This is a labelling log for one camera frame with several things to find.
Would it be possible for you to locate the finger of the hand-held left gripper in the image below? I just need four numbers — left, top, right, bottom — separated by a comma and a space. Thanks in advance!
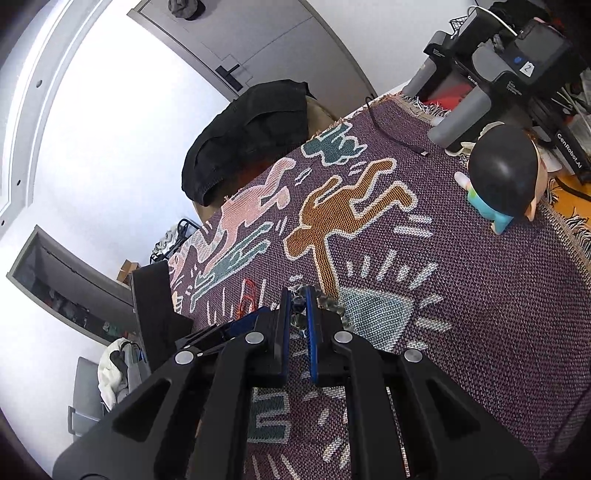
174, 305, 280, 356

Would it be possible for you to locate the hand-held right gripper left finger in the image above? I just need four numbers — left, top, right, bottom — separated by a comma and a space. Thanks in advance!
53, 286, 293, 480

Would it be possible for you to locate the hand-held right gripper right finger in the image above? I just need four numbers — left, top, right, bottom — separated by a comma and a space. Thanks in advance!
305, 285, 541, 480

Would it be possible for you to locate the red string bracelet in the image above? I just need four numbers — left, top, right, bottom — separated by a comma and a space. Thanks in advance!
235, 277, 262, 321

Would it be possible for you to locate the dark bead bracelet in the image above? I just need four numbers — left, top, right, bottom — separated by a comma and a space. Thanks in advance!
288, 284, 354, 337

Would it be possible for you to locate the black jewelry box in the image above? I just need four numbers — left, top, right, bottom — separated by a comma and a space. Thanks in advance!
130, 263, 195, 374

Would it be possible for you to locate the black shoe rack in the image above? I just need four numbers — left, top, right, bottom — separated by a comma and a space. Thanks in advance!
150, 218, 201, 264

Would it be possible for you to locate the white cloth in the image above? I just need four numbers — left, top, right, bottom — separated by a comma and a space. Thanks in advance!
98, 338, 144, 409

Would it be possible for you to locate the grey interior door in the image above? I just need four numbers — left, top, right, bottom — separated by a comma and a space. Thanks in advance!
7, 225, 139, 347

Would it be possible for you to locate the printed woven blanket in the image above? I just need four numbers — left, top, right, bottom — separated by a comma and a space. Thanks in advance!
168, 95, 591, 480

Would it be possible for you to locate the grey sofa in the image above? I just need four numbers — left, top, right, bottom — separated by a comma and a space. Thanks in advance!
68, 355, 153, 437

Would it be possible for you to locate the tan chair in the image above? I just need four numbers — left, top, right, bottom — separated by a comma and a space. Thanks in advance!
196, 97, 340, 222

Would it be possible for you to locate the black-haired toy figurine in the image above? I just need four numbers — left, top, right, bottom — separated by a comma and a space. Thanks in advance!
455, 122, 544, 236

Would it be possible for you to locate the red cloth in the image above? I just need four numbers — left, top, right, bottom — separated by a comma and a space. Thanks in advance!
422, 80, 476, 112

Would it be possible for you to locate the grey entrance door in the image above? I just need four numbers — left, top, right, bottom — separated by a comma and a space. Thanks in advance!
127, 0, 379, 100

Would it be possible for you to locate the orange fringed cloth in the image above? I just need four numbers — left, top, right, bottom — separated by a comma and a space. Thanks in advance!
545, 175, 591, 259

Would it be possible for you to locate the grey cap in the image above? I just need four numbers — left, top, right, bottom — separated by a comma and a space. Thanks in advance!
167, 0, 206, 21

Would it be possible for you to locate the black cable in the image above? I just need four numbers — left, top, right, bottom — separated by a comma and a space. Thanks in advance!
365, 96, 431, 158

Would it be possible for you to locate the black door handle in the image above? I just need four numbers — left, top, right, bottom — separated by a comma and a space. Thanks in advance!
215, 65, 245, 92

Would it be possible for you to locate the black grey-handled device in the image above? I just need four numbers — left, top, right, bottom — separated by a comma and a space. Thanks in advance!
427, 18, 585, 146
405, 7, 513, 97

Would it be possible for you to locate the white cable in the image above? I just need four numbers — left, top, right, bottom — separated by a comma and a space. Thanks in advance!
466, 4, 515, 35

